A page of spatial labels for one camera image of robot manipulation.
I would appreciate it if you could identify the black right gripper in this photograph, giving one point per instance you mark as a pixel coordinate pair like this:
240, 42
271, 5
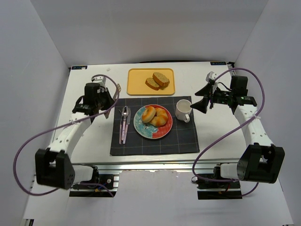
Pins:
211, 96

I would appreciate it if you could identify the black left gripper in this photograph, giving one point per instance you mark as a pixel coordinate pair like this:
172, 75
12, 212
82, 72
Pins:
109, 101

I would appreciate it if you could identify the orange striped round bread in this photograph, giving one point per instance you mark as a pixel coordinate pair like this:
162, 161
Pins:
160, 118

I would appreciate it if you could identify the ring-shaped bagel bread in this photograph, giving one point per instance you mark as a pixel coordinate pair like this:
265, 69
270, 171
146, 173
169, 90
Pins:
148, 114

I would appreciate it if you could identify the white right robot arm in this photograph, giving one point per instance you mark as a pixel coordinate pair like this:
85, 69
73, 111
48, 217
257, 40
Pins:
262, 160

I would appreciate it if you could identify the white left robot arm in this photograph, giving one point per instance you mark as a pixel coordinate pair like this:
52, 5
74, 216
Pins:
53, 165

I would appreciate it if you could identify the rear bread slice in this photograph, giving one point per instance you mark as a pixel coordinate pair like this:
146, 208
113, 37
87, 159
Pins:
160, 79

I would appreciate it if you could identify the white mug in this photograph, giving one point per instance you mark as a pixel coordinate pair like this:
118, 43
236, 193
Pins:
183, 110

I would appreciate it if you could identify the yellow tray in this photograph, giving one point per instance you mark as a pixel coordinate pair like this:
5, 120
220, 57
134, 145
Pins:
136, 85

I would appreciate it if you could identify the red and teal plate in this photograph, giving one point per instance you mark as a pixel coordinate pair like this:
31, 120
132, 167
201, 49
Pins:
162, 131

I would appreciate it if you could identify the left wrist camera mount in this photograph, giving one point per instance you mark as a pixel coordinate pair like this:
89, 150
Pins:
101, 79

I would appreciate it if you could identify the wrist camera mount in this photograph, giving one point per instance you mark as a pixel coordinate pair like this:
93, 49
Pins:
101, 79
210, 78

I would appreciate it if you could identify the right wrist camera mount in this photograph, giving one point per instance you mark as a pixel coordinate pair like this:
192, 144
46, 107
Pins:
210, 78

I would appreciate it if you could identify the pink-handled knife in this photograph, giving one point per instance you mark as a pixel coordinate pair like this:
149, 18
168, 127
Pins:
128, 118

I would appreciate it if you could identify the aluminium frame rail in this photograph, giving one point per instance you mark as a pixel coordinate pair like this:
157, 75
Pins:
202, 166

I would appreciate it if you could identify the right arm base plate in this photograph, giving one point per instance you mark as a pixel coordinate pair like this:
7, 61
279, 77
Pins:
207, 190

